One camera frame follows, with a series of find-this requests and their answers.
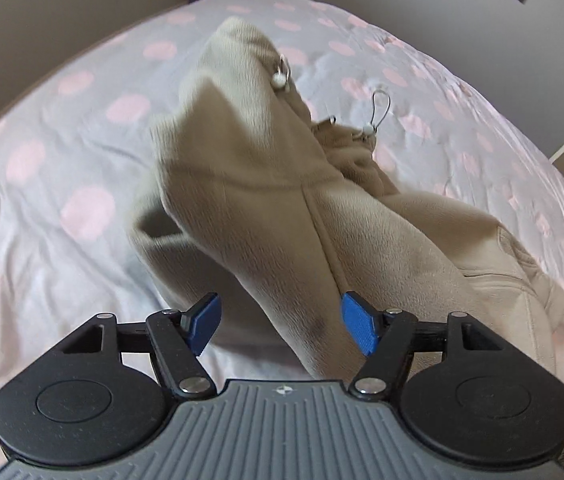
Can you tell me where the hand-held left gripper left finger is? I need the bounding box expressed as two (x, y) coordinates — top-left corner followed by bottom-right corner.
(56, 292), (223, 401)

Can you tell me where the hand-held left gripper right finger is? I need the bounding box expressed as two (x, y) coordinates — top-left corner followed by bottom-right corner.
(341, 291), (505, 402)

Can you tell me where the beige fleece hoodie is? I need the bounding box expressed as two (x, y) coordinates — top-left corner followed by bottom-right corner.
(129, 16), (564, 381)

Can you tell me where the pink dotted bed cover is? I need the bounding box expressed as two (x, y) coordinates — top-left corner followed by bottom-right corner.
(0, 0), (564, 471)

